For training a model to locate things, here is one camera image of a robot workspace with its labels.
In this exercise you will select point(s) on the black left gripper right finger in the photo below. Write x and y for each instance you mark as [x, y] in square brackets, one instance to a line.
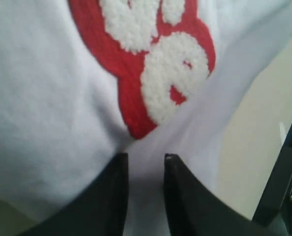
[192, 210]

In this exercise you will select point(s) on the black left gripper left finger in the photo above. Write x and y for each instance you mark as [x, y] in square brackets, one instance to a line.
[100, 210]

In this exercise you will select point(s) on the white t-shirt red lettering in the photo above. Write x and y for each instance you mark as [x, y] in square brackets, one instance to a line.
[84, 80]

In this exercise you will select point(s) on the black frame at edge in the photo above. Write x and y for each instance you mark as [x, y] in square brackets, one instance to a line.
[277, 196]

